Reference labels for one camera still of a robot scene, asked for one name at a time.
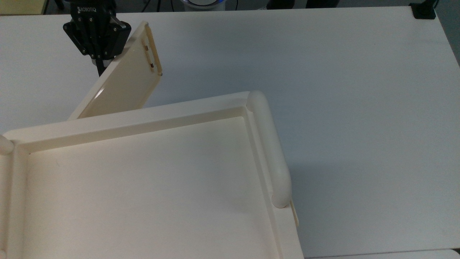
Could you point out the cream wooden cabinet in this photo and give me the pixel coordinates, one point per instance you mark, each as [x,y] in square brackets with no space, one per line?
[143,187]

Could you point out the black table clamp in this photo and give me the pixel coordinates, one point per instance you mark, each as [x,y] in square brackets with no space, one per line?
[423,10]

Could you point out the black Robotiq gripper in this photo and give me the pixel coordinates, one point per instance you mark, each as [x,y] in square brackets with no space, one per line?
[94,28]

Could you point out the cream cabinet door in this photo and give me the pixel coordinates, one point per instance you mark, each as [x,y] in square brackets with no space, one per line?
[122,86]

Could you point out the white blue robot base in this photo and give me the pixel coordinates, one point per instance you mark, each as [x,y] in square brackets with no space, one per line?
[205,3]

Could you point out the black chair base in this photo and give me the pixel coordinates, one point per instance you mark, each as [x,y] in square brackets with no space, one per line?
[278,3]

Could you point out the yellow wooden side table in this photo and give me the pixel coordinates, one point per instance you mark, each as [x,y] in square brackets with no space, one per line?
[21,6]

